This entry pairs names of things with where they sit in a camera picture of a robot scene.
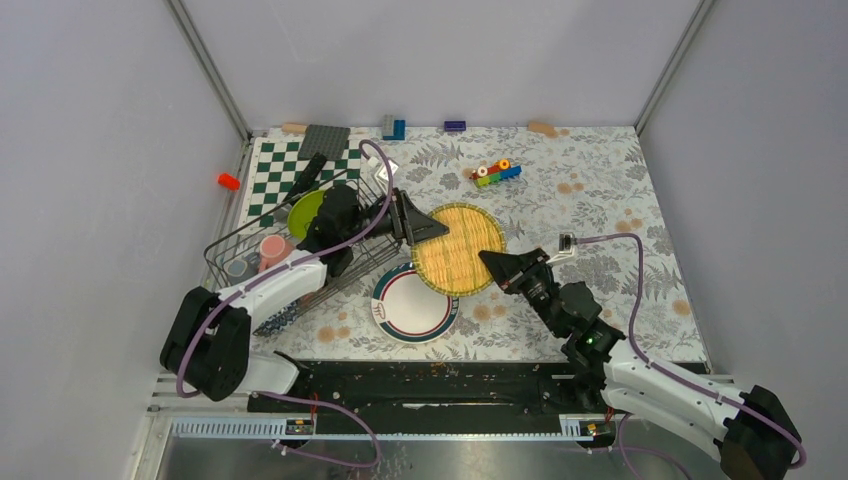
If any green white checkered board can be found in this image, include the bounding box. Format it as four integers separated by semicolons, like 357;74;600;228
237;134;362;227

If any grey studded baseplate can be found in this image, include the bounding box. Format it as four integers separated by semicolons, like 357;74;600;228
298;124;351;161

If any green woven rim plate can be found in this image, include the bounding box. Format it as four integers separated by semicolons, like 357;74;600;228
411;202;506;297

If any red small block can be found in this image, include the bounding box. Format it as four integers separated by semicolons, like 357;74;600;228
217;173;241;191

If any lime green plastic plate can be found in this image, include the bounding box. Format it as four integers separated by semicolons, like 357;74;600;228
286;190;325;240

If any purple toy brick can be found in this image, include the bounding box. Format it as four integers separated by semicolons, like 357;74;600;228
443;120;467;132

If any grey blue cup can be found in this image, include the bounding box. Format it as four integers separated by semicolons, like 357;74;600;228
224;253;260;285

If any black wire dish rack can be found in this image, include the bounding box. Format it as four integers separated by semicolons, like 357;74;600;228
204;179;401;317

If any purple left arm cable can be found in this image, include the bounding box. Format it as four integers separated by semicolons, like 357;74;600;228
174;139;397;469

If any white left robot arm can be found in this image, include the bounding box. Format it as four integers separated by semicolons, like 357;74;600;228
159;185;449;411

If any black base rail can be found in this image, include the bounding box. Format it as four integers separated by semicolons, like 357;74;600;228
225;357;710;429

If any colourful toy brick car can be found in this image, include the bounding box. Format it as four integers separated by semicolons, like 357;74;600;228
469;158;522;188

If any pink mug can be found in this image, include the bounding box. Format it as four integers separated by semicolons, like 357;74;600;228
258;234;295;272

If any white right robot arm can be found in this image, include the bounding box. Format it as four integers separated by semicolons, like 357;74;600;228
479;249;801;479

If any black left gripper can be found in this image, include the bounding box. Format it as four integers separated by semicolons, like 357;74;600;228
343;187;449;246

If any wooden block right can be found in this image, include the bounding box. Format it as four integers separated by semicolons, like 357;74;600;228
527;121;559;138

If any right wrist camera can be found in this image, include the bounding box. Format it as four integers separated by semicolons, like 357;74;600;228
547;233;577;266

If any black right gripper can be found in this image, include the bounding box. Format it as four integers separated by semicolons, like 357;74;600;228
479;247;565;337

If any blue white patterned bowl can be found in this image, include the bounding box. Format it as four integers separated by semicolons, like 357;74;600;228
252;300;300;337

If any white plate teal rim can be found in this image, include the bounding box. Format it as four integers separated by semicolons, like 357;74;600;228
370;262;460;344

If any wooden block left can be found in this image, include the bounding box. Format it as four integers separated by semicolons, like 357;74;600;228
281;123;308;135

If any grey and blue brick stack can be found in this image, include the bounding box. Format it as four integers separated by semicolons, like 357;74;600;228
381;115;406;141

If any wooden block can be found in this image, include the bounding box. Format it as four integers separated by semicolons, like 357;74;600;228
281;123;308;135
527;121;559;138

